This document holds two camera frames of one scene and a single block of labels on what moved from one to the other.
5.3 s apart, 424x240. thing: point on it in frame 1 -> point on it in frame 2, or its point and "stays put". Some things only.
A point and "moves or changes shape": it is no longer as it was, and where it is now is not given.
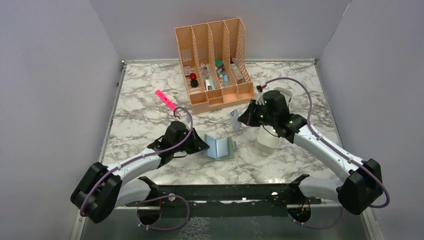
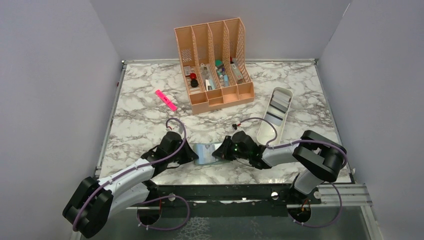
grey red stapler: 237,73 stays put
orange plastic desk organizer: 213,59 stays put
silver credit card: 236,124 -> 204,152
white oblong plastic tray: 266,141 stays put
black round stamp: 194,83 stays put
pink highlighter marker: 166,100 stays put
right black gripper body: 263,117 -> 234,152
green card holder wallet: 220,148 moves or changes shape
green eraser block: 218,63 stays put
